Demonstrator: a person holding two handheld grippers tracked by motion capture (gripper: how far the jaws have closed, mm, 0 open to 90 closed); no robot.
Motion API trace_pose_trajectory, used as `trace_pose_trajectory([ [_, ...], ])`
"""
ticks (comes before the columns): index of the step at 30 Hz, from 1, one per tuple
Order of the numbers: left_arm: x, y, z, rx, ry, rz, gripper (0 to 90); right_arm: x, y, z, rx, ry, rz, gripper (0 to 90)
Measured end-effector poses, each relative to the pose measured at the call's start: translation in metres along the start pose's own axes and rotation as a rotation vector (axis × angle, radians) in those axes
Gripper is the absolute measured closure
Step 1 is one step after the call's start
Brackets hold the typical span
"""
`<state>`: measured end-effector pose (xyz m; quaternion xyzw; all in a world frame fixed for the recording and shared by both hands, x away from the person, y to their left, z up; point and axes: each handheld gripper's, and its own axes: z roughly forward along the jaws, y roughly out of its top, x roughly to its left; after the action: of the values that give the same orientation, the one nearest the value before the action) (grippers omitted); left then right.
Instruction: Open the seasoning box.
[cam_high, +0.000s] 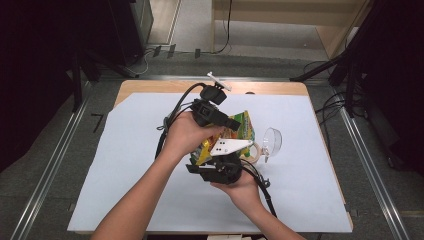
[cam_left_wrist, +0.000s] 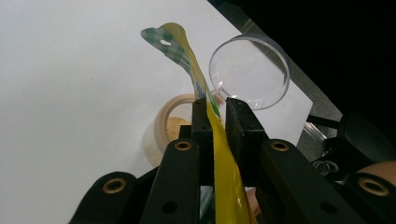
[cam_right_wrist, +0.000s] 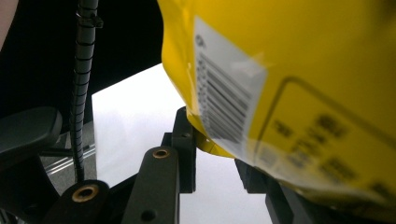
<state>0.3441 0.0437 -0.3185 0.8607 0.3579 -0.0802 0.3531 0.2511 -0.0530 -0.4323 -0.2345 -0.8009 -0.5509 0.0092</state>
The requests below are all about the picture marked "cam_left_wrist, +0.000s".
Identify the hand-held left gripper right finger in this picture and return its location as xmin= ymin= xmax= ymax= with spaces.
xmin=224 ymin=97 xmax=269 ymax=188

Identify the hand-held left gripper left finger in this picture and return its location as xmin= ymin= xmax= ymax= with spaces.
xmin=178 ymin=97 xmax=217 ymax=187

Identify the green and yellow refill pouch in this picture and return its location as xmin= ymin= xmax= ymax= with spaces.
xmin=140 ymin=21 xmax=258 ymax=224

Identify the clear jar with beige rim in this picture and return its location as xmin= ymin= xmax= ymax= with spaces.
xmin=141 ymin=33 xmax=291 ymax=168

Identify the white paper sheet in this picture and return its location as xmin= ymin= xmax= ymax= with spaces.
xmin=0 ymin=0 xmax=314 ymax=224

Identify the right hand-held gripper black cable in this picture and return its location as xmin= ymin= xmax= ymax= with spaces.
xmin=311 ymin=159 xmax=340 ymax=177

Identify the metal floor rail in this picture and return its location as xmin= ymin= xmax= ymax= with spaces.
xmin=296 ymin=120 xmax=329 ymax=163

